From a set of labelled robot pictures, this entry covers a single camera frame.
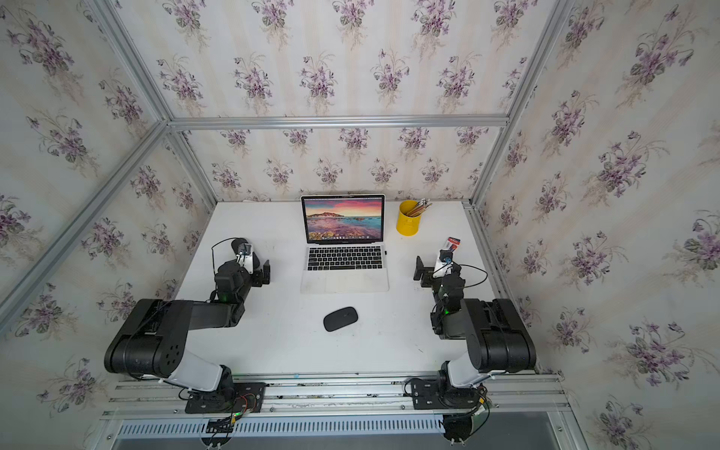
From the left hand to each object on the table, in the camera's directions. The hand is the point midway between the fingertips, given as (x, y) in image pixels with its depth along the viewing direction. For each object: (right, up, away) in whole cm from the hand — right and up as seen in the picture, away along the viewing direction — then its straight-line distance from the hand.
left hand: (255, 261), depth 93 cm
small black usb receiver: (+45, +2, +11) cm, 46 cm away
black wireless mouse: (+29, -17, -6) cm, 35 cm away
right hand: (+61, +1, -3) cm, 61 cm away
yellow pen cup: (+53, +12, +12) cm, 56 cm away
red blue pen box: (+71, +5, +12) cm, 72 cm away
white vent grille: (+17, -39, -23) cm, 49 cm away
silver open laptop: (+29, +5, +11) cm, 32 cm away
